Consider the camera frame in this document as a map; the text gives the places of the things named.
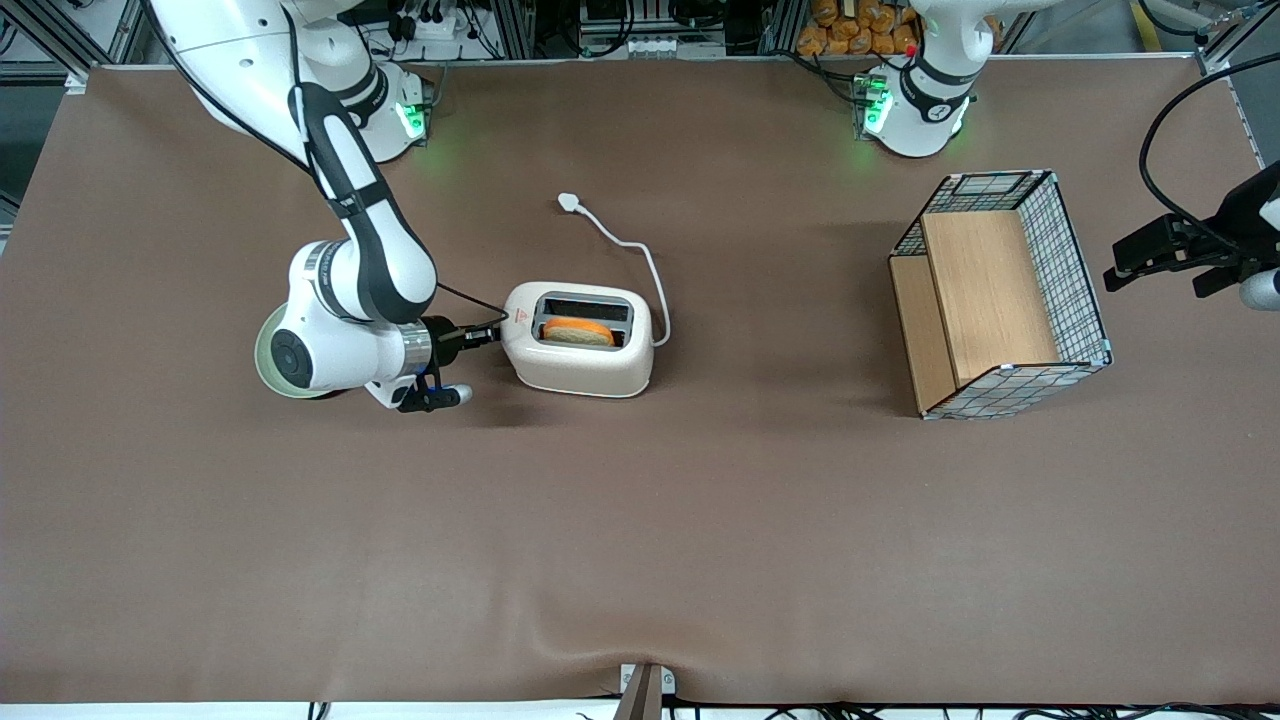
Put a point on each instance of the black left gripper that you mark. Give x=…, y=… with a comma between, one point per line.
x=1232, y=238

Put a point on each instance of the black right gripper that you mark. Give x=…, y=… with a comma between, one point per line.
x=444, y=341

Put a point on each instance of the white two-slot toaster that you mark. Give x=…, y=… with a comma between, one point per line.
x=580, y=372

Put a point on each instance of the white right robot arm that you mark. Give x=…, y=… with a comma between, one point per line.
x=365, y=260

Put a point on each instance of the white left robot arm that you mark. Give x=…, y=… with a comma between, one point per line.
x=925, y=95

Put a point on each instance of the toast slice with orange crust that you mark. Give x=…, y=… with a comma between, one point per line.
x=580, y=333

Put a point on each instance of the pale green round plate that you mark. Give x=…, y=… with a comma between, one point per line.
x=263, y=345

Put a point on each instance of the white power strip with plugs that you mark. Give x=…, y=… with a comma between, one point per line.
x=430, y=25

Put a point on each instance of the small white socket strip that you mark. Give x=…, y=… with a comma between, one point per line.
x=655, y=46

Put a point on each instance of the pile of orange bread rolls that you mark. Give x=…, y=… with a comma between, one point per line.
x=850, y=30

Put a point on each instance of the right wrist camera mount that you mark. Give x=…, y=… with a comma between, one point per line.
x=430, y=396

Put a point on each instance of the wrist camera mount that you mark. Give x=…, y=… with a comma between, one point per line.
x=430, y=396
x=1255, y=285

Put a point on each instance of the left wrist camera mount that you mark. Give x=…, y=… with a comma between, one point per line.
x=1255, y=285

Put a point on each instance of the metal clamp bracket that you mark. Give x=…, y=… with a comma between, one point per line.
x=645, y=690

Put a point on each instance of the aluminium frame rail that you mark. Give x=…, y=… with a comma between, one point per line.
x=60, y=35

